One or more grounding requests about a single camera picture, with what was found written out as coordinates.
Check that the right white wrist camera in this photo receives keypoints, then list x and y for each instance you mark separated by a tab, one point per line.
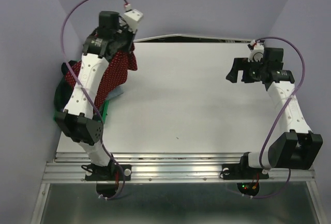
256	51

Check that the dark green plaid skirt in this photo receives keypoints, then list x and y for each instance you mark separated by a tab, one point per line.
64	89

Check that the green plastic bin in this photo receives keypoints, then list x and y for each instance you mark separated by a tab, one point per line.
103	115

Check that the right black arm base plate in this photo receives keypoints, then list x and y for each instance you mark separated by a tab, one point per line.
234	171

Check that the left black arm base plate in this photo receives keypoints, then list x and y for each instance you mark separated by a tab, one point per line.
111	172

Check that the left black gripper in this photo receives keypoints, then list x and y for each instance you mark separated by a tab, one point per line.
132	36

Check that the aluminium rail frame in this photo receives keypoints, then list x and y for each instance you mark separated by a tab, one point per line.
174	188

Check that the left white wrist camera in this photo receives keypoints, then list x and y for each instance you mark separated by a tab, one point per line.
133	18

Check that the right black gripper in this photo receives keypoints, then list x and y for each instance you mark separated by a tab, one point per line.
240	64

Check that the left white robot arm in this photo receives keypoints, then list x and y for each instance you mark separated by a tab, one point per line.
114	33

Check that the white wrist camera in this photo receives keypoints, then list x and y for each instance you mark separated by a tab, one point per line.
133	18
256	51

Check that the red polka dot skirt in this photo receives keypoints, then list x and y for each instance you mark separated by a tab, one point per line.
116	74

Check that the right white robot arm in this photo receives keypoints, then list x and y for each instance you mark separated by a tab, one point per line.
297	146

